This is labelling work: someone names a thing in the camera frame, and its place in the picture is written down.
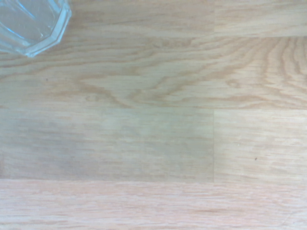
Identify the clear faceted drinking glass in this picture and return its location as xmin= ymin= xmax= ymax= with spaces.
xmin=0 ymin=0 xmax=72 ymax=58

